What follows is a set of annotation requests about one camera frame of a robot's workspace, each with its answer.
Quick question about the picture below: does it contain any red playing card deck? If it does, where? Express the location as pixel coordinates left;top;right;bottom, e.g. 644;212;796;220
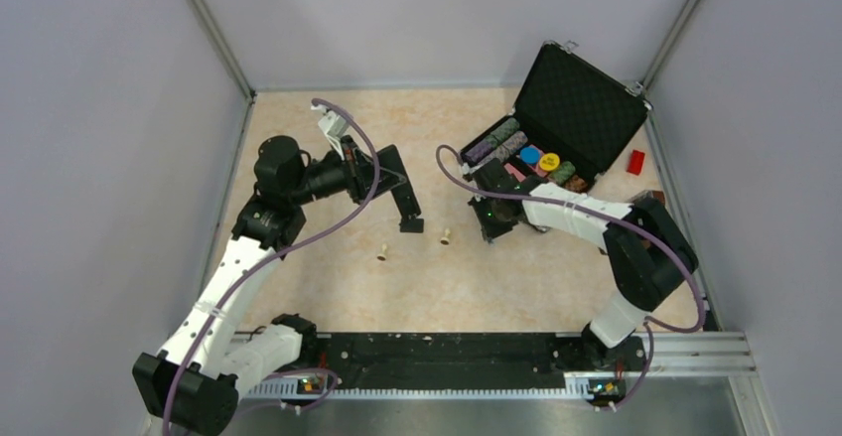
504;163;525;182

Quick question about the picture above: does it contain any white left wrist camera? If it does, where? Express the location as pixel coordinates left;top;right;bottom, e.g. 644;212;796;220
311;105;350;153

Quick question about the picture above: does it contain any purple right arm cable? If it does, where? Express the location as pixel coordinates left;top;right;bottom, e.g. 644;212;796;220
435;144;708;411

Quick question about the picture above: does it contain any black remote battery cover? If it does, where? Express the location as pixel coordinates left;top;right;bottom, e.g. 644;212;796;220
399;218;425;233

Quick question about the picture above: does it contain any red toy brick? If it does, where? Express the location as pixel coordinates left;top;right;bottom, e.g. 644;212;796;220
626;149;646;176

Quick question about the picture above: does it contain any black remote control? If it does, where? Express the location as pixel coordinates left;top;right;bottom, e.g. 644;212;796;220
384;144;421;220

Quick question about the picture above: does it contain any green chip stack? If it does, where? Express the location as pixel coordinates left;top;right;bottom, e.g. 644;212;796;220
548;161;576;186

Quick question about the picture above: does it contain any blue round chip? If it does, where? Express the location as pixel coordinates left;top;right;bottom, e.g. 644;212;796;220
518;146;542;166

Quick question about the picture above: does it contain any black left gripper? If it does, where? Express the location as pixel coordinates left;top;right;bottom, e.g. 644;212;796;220
289;133;406;205

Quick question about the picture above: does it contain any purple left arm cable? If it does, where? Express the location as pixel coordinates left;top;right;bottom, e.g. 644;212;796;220
161;97;383;436

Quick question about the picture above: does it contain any yellow big blind chip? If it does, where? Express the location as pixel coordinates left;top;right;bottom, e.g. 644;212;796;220
537;153;562;173

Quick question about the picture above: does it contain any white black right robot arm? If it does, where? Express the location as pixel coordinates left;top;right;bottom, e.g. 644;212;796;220
469;159;698;368

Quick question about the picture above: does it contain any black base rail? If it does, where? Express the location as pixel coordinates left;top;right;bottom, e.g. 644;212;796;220
229;331;758;402

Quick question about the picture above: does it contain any black poker chip case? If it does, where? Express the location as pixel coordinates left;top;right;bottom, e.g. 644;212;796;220
460;41;652;189

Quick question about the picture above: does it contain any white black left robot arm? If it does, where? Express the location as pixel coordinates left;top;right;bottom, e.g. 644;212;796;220
132;135;424;435

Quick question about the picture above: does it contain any orange black chip stack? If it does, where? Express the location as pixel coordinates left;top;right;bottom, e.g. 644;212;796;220
563;175;590;194

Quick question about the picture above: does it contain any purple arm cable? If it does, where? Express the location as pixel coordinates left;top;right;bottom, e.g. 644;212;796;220
161;97;383;436
435;144;708;411

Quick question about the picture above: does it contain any brown metronome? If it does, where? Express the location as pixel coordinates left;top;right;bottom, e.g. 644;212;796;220
630;189;666;207

